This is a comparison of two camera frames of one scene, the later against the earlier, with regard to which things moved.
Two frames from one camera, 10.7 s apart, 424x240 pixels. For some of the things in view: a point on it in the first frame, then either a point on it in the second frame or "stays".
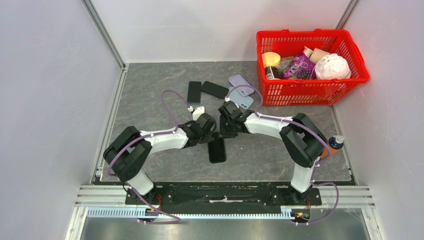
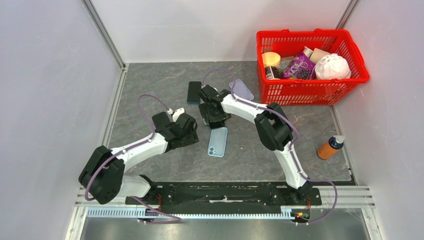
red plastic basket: x=298 y=92 stays
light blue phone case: x=244 y=101 → x=217 y=146
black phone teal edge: x=194 y=92 stays
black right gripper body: x=226 y=129 → x=205 y=108
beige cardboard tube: x=317 y=54 stays
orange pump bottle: x=335 y=142 stays
